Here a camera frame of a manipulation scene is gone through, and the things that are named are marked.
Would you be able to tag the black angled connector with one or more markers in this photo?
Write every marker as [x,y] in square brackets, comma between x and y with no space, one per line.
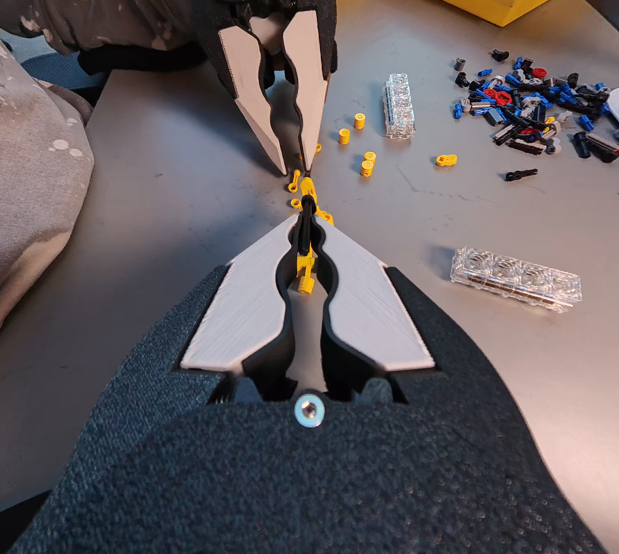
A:
[500,54]

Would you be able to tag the yellow crank connector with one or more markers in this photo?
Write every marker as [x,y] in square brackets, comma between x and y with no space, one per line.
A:
[446,160]

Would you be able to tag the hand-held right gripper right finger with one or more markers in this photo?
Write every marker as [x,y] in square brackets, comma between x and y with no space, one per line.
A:
[382,317]

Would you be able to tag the white metal stand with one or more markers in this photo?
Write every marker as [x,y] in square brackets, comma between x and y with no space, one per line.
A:
[614,104]

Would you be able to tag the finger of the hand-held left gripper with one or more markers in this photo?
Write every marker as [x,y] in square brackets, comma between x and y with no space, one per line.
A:
[246,75]
[307,70]

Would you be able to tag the person's grey speckled sweatshirt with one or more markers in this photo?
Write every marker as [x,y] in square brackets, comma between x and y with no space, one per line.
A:
[34,176]

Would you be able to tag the long black pin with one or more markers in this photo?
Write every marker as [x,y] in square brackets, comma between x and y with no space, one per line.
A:
[520,175]

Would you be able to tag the dark cloth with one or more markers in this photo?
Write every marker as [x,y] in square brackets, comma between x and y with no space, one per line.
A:
[19,530]

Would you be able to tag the grey desk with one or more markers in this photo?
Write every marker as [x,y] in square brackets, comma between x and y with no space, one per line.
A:
[435,225]

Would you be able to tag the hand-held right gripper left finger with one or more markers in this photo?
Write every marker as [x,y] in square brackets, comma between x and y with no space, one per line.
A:
[232,317]

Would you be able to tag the yellow piston crank assembly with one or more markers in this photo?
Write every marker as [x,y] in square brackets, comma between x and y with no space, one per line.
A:
[307,188]
[305,280]

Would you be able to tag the transparent cylinder block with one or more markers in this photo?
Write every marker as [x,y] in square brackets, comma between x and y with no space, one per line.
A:
[517,278]
[399,104]

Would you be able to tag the pile of mixed building parts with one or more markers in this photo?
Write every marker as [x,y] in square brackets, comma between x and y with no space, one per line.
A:
[532,104]

